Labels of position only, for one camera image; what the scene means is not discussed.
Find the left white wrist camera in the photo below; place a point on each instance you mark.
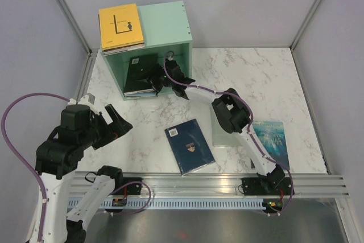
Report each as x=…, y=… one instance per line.
x=88, y=99

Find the light blue book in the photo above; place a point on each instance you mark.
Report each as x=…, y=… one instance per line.
x=141, y=94

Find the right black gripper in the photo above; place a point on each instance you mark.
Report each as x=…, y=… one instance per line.
x=153, y=82

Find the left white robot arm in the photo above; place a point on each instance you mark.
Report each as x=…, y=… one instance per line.
x=56, y=162

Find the dark blue thin book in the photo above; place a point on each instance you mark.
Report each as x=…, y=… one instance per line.
x=189, y=146

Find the yellow book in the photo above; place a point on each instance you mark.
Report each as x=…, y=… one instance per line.
x=126, y=10

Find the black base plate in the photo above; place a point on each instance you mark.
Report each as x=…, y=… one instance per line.
x=132, y=189
x=257, y=187

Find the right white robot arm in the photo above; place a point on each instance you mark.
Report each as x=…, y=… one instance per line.
x=233, y=114

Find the grey green notebook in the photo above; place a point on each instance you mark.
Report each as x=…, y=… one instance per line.
x=220, y=138

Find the black file folder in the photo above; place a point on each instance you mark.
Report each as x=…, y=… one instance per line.
x=138, y=71

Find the blue ocean cover book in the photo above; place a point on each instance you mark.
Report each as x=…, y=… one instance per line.
x=272, y=136

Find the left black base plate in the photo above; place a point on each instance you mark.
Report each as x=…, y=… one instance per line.
x=132, y=189

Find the aluminium rail beam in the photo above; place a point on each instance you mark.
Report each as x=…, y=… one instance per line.
x=229, y=185

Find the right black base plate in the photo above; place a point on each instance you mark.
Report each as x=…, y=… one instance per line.
x=257, y=187

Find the white slotted cable duct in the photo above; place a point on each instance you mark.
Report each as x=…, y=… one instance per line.
x=184, y=203

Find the mint green open cabinet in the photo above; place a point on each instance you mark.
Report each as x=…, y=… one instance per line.
x=165, y=28

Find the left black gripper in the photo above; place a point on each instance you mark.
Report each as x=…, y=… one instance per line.
x=121, y=127

